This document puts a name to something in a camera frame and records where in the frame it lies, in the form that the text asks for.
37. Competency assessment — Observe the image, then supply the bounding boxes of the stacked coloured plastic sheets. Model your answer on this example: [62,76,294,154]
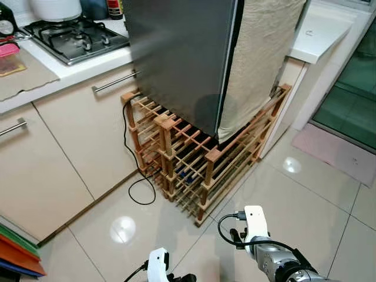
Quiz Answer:
[0,223,48,280]

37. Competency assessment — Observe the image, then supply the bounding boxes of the steel gas stove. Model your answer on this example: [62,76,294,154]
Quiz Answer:
[22,16,131,66]

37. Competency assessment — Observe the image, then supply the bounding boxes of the pink floor mat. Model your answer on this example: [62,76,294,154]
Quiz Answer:
[291,122,376,187]

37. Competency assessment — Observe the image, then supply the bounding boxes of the red knobbed metal tool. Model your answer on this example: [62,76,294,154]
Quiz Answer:
[0,32,31,46]

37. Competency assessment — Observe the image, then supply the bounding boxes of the crinkled beige cloth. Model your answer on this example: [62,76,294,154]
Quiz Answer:
[217,0,310,143]

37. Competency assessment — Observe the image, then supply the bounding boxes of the dark wine bottle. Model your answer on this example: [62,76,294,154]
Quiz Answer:
[0,5,19,37]

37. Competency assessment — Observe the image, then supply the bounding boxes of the beige kitchen cabinet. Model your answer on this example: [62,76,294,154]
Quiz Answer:
[0,12,142,244]

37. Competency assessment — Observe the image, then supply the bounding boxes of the pink lidded plastic container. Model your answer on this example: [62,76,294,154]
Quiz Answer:
[0,42,28,78]

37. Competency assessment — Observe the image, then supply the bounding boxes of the dark bottle with red label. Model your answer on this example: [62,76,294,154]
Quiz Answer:
[108,0,125,21]

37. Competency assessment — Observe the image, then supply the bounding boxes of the beige counter mat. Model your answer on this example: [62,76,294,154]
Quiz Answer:
[0,50,61,102]

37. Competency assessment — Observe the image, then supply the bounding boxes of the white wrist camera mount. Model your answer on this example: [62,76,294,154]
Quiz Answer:
[242,204,271,246]
[146,247,171,282]

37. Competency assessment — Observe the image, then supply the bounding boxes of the black power cable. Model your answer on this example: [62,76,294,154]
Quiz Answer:
[122,97,157,206]

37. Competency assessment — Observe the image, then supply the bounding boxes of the steel bar cabinet handle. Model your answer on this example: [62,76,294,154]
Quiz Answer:
[0,117,28,138]
[91,70,140,95]

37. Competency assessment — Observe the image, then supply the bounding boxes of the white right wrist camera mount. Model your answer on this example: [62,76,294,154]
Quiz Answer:
[242,204,271,246]

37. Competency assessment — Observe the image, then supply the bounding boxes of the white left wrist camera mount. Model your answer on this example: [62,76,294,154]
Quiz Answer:
[146,247,171,282]

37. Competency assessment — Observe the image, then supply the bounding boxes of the white cooking pot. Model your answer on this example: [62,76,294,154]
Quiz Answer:
[29,0,83,23]

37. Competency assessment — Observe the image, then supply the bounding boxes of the white side cabinet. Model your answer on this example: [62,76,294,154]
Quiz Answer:
[258,0,376,160]

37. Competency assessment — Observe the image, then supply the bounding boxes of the wooden slatted rack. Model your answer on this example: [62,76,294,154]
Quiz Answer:
[120,84,293,227]

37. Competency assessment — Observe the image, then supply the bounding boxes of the grey mini fridge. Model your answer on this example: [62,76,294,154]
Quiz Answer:
[122,0,239,145]

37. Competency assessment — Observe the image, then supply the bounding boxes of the dark blue jar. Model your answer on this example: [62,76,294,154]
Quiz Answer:
[81,0,109,19]

